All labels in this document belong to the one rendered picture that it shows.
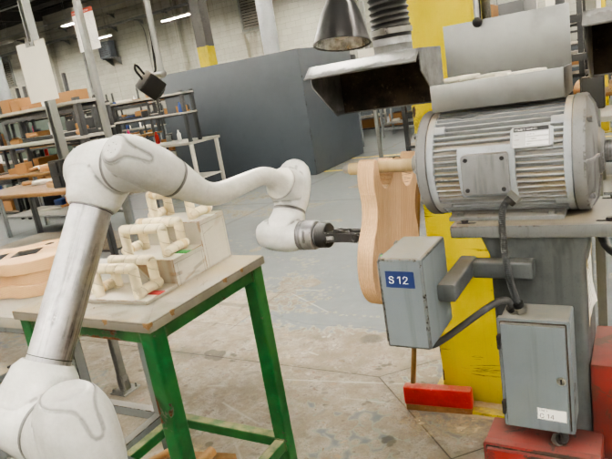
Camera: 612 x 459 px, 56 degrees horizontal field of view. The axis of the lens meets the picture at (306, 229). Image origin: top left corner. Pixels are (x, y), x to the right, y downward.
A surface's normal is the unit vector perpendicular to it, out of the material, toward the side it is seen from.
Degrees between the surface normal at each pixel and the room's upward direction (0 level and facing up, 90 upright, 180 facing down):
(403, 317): 90
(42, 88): 90
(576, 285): 90
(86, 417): 70
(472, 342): 90
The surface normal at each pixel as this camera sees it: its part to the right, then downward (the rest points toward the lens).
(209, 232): 0.88, -0.03
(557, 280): -0.48, 0.29
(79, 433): 0.43, -0.11
